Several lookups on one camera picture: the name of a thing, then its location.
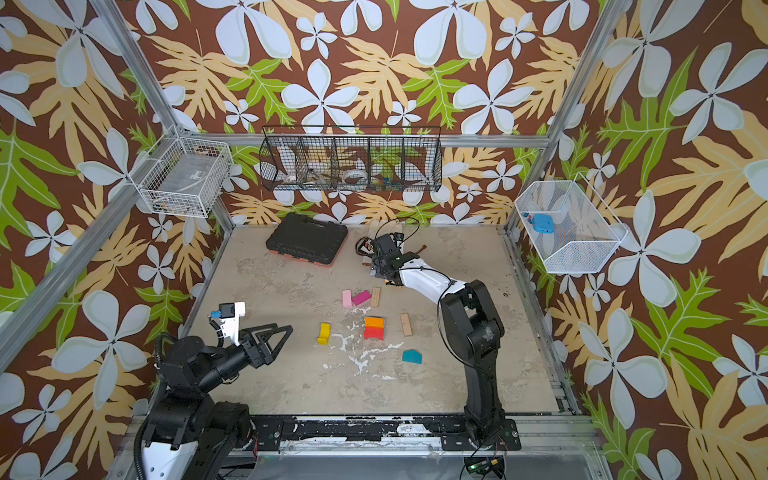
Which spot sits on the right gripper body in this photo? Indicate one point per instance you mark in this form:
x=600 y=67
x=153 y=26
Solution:
x=380 y=255

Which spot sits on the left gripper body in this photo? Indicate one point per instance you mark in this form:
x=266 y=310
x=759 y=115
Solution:
x=257 y=359

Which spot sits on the orange block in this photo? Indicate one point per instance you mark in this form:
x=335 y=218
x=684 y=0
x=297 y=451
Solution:
x=374 y=322

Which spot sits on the red block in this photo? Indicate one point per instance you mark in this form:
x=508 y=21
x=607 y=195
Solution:
x=373 y=333

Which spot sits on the teal block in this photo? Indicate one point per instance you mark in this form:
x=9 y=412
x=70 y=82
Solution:
x=412 y=357

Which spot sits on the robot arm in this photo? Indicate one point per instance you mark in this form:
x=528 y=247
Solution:
x=472 y=331

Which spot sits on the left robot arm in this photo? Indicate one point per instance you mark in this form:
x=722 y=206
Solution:
x=186 y=434

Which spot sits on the natural wood flat block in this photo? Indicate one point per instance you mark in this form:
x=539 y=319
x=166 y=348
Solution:
x=376 y=296

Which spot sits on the magenta block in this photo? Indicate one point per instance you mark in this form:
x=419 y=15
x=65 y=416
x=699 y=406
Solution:
x=361 y=298

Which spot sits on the yellow arch block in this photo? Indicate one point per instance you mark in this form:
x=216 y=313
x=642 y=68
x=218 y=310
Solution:
x=324 y=333

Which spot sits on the natural wood long block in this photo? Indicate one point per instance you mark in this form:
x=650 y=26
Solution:
x=406 y=325

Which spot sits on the black and red tool case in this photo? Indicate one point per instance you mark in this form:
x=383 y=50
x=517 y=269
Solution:
x=303 y=238

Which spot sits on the blue object in basket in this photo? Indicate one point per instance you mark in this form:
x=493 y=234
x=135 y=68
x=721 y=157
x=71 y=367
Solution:
x=542 y=223

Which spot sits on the black charging board with cables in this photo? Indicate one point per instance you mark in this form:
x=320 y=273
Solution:
x=363 y=246

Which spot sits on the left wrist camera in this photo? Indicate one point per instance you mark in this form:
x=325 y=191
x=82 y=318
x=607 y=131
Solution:
x=226 y=322

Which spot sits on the black wire basket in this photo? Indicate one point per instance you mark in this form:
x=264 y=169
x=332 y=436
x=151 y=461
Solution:
x=396 y=158

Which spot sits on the white wire basket left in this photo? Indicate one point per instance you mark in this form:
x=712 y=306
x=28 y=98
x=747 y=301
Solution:
x=185 y=175

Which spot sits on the white wire basket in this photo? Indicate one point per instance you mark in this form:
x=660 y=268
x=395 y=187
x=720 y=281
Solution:
x=587 y=230
x=185 y=175

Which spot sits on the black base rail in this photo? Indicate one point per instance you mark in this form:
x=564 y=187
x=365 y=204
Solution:
x=443 y=432

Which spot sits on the white wire basket right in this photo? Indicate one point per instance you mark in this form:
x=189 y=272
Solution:
x=587 y=230

